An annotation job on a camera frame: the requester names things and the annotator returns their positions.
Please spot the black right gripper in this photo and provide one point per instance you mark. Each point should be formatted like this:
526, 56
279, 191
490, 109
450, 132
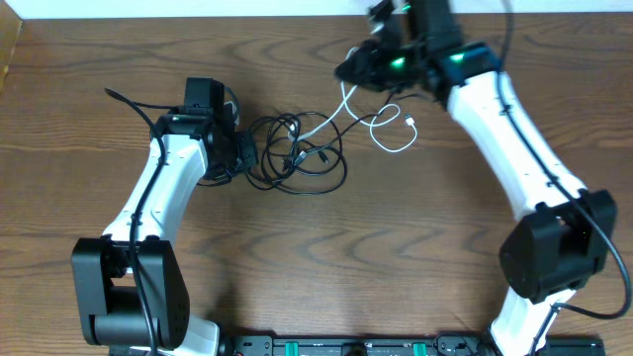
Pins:
367, 55

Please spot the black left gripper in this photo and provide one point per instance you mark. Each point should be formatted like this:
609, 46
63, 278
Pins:
249, 154

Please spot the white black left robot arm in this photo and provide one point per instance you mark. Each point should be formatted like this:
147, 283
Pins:
130, 292

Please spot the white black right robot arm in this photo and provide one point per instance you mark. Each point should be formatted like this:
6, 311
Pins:
563, 230

